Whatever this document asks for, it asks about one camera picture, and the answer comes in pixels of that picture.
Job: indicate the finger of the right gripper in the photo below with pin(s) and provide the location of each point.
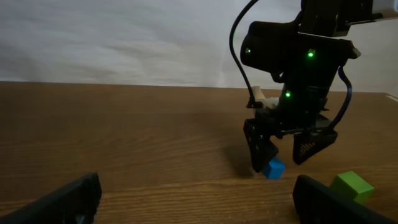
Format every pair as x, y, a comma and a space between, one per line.
308, 147
259, 146

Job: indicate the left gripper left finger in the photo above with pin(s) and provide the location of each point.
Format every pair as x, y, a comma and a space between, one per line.
62, 202

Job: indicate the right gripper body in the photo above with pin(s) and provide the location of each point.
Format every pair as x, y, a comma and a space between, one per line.
298, 124

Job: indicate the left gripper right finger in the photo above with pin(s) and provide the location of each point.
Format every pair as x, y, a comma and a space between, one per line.
326, 208

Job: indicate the blue cube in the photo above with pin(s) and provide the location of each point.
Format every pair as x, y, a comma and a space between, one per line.
275, 169

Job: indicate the green cube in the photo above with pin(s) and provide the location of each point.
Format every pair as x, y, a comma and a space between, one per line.
353, 185

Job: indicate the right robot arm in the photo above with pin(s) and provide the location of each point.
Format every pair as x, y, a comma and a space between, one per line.
273, 46

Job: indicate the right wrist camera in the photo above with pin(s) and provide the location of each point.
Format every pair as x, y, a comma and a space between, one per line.
267, 102

